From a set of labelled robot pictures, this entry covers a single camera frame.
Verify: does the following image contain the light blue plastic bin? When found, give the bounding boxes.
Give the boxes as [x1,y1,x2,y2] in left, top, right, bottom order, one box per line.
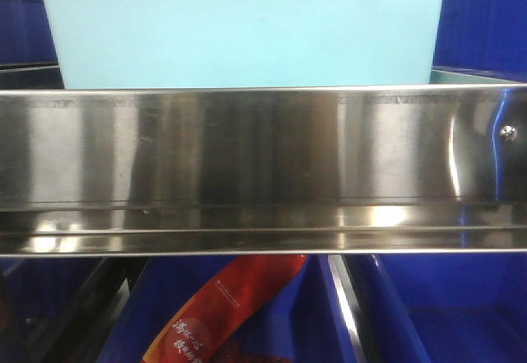
[44,0,442,89]

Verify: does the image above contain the stainless steel shelf rail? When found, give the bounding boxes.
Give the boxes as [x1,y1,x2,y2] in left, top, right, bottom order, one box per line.
[1,84,526,257]

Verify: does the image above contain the dark blue bin upper left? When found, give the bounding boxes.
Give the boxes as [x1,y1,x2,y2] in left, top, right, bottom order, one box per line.
[1,0,57,66]

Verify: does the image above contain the red snack bag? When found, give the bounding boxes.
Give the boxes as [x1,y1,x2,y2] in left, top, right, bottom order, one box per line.
[141,254,307,362]

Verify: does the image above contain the dark blue bin lower middle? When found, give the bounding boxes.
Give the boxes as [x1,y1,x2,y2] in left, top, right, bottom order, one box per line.
[97,255,356,362]

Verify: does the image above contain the dark blue bin lower right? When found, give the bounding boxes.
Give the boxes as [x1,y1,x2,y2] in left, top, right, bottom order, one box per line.
[345,254,526,362]

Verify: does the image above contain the dark blue bin upper right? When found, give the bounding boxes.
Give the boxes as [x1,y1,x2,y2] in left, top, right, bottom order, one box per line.
[434,0,526,75]

